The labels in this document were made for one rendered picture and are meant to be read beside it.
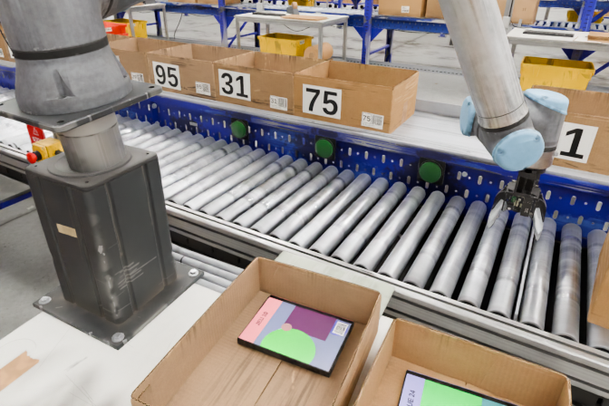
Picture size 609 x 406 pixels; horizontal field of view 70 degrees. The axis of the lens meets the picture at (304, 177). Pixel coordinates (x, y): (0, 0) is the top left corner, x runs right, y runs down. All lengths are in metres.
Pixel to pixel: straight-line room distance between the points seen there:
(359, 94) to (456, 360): 0.98
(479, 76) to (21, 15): 0.74
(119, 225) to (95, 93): 0.25
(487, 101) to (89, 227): 0.75
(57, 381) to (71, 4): 0.65
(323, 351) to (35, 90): 0.66
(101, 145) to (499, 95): 0.72
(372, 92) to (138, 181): 0.90
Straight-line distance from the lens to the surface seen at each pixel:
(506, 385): 0.89
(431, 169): 1.47
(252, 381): 0.86
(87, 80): 0.82
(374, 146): 1.53
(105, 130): 0.89
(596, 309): 1.12
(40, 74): 0.83
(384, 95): 1.53
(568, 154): 1.48
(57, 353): 1.02
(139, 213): 0.94
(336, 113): 1.62
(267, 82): 1.75
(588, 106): 1.74
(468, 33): 0.81
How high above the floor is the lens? 1.43
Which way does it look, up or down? 26 degrees down
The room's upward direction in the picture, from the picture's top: straight up
